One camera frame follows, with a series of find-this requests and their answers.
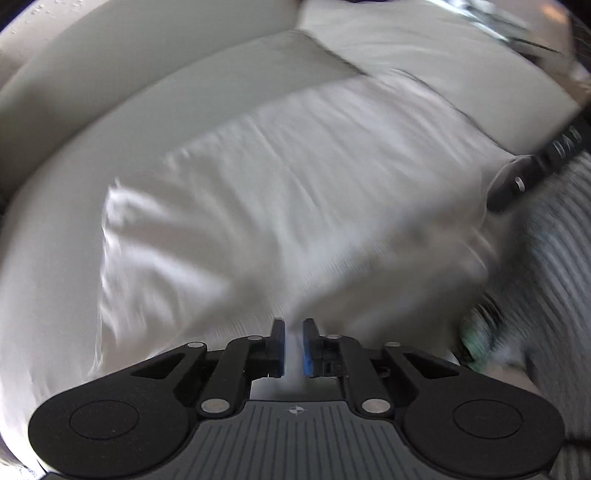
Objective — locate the white garment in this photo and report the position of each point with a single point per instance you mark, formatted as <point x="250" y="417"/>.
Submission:
<point x="300" y="207"/>

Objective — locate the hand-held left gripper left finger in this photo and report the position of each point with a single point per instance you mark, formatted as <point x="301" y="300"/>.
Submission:
<point x="278" y="346"/>

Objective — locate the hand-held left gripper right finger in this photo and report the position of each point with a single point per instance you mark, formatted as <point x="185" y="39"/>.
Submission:
<point x="308" y="348"/>

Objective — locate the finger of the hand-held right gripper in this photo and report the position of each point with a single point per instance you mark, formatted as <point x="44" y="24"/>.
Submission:
<point x="508" y="189"/>

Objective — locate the glass side table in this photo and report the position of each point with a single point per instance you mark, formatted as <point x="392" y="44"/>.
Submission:
<point x="498" y="18"/>

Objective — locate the grey sofa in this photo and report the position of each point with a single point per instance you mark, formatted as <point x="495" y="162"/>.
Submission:
<point x="115" y="115"/>

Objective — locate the person's striped grey clothing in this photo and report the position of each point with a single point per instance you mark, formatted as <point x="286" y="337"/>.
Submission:
<point x="554" y="277"/>

